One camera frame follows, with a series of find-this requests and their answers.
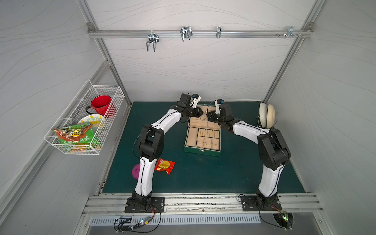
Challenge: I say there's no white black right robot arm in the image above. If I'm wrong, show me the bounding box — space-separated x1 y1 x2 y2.
207 99 291 207

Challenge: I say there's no white patterned plate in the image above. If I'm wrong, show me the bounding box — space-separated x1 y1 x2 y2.
77 114 106 132

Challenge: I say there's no cream plate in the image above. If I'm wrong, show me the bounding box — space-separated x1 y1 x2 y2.
266 104 276 129
259 102 267 128

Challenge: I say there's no metal double hook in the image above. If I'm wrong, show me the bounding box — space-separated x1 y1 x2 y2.
180 26 193 42
146 31 160 52

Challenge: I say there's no cream plate right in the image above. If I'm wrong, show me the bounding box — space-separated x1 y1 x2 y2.
266 104 276 129

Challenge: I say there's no cream plate left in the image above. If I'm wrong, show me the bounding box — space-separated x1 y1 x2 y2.
259 102 267 128

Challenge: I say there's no green red snack bag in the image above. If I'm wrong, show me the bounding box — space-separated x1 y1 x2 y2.
52 123 95 145

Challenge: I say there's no metal hook right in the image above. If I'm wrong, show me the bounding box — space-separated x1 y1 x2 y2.
276 27 303 38

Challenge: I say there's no metal plate rack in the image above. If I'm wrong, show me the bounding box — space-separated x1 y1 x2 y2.
257 113 278 130

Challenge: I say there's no small metal hook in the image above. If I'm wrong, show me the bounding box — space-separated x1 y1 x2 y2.
216 26 222 39

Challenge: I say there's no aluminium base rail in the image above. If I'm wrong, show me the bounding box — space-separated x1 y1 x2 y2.
82 193 324 216

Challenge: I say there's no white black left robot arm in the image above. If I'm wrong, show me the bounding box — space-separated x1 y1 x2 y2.
132 93 203 210

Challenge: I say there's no green jewelry box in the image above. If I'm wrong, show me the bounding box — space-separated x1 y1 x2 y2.
184 103 221 157

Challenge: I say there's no white wire basket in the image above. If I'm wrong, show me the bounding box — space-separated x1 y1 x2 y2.
44 80 124 155

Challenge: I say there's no metal double hook left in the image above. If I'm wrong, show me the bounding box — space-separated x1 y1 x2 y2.
146 31 160 52

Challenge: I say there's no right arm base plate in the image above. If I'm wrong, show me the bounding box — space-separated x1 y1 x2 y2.
238 194 282 212

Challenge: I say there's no red mug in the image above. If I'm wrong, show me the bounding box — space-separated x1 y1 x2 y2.
85 95 117 118

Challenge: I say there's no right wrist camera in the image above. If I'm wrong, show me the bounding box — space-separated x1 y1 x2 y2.
214 99 225 114

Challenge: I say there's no metal double hook middle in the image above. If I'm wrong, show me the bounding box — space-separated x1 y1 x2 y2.
180 26 193 42

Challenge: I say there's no red yellow snack packet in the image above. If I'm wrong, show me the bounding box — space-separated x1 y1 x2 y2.
154 158 175 175

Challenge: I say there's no purple ball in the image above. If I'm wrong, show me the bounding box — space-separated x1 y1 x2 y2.
132 164 141 179

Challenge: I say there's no black cable bundle left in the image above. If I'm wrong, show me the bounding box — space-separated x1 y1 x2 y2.
113 204 163 234

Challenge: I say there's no black cable right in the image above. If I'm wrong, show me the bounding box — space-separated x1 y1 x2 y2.
258 205 294 230

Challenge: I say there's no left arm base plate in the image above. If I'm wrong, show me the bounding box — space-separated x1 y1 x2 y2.
124 197 165 213

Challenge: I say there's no horizontal aluminium rail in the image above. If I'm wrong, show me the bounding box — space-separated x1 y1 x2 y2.
88 29 314 39

